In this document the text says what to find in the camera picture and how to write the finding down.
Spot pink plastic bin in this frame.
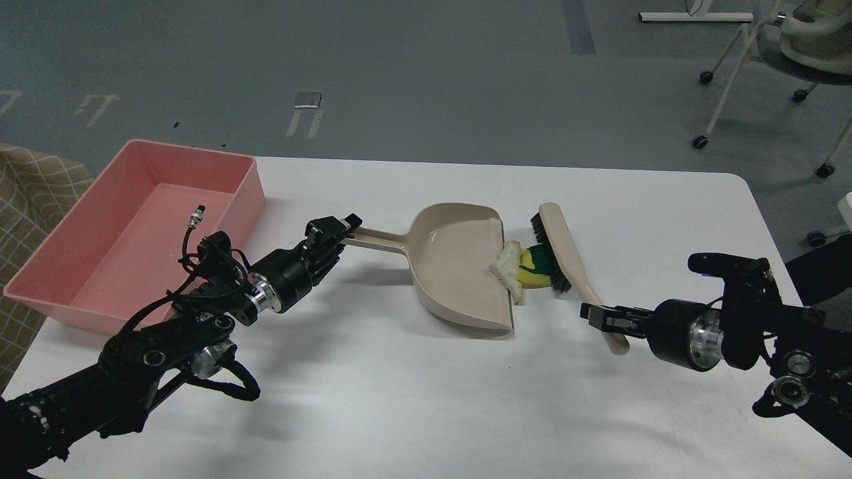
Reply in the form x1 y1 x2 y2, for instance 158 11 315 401
4 140 266 335

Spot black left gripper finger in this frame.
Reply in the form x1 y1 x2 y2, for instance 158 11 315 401
305 214 363 257
312 243 345 286

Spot beige plastic dustpan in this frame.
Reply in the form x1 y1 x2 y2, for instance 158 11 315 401
344 202 513 334

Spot beige hand brush black bristles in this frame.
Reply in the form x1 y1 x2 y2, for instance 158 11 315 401
530 202 630 356

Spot beige checkered cloth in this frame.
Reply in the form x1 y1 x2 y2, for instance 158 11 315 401
1 143 94 389

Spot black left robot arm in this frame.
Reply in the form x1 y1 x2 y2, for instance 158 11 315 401
2 207 362 478

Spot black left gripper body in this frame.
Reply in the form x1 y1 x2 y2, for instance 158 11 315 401
250 242 327 313

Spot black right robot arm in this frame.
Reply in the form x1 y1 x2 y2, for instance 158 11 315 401
579 253 851 454

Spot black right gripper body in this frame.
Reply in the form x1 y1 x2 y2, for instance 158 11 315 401
644 299 724 372

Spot yellow green sponge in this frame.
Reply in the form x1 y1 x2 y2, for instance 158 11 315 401
517 243 552 290

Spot grey floor plate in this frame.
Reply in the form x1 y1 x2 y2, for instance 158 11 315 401
293 92 323 109

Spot white desk leg base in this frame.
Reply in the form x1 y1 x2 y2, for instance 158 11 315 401
638 1 754 23

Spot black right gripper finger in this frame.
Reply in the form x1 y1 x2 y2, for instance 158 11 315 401
580 303 652 325
591 315 648 339

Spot white office chair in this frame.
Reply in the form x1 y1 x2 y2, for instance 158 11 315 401
691 0 852 248

